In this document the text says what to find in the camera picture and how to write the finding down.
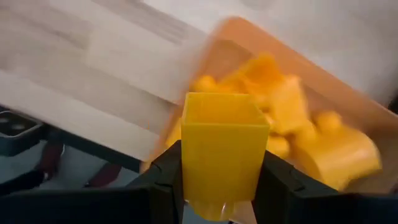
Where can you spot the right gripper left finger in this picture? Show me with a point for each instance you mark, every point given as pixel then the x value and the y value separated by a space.
pixel 164 186

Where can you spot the dark grey box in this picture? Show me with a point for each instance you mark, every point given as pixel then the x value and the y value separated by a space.
pixel 18 137

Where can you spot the orange toy block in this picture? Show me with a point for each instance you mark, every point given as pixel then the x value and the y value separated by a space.
pixel 262 71

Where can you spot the large yellow toy block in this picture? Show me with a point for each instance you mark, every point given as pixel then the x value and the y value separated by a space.
pixel 339 155

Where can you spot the dark red bar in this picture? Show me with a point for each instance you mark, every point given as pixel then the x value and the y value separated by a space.
pixel 49 158
pixel 105 175

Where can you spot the orange translucent plastic bin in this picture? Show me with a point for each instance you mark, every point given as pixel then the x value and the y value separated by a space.
pixel 335 93

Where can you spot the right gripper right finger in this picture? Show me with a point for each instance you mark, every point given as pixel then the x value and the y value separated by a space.
pixel 280 189

